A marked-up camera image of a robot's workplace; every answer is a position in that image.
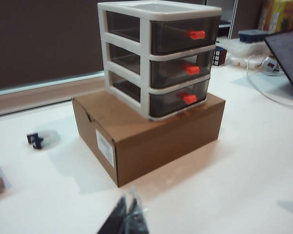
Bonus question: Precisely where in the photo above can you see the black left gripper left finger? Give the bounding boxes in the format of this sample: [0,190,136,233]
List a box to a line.
[97,194,128,234]

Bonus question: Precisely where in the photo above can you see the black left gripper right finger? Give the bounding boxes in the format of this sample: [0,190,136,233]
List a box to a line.
[123,184,151,234]

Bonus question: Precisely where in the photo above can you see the grey drawer with wide handle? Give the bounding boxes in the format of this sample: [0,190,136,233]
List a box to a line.
[110,71,209,118]

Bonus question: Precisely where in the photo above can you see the grey drawer under cabinet lid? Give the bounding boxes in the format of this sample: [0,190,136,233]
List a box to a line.
[105,10,219,55]

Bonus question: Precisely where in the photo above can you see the brown cardboard box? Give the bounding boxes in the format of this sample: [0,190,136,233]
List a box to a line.
[71,90,226,188]

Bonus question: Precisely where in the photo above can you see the small black clip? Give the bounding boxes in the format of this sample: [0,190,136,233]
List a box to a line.
[26,129,61,150]

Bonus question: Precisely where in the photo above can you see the Rubik's cube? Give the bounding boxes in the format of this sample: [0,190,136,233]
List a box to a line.
[211,45,229,67]

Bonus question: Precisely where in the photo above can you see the grey-brown desk partition panel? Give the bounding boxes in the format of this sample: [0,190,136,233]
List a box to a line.
[0,0,206,91]

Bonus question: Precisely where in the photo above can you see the dark blue tray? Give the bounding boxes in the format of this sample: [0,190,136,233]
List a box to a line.
[238,29,272,43]

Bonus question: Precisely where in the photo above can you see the black laptop screen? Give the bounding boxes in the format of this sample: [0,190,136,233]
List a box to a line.
[263,29,293,103]

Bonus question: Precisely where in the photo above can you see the yellow printed boxes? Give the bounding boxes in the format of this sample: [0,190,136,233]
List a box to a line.
[258,0,293,34]

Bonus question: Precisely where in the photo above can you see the white plastic drawer cabinet frame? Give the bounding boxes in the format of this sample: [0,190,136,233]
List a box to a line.
[97,0,223,123]

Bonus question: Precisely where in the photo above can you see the grey drawer with short handle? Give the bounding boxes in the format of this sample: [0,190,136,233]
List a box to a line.
[109,43,214,89]

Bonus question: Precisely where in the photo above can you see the white cable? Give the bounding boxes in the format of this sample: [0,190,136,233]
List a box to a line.
[246,54,293,110]

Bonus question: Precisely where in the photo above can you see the white power plug red switch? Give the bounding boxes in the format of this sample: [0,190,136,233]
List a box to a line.
[261,56,283,75]

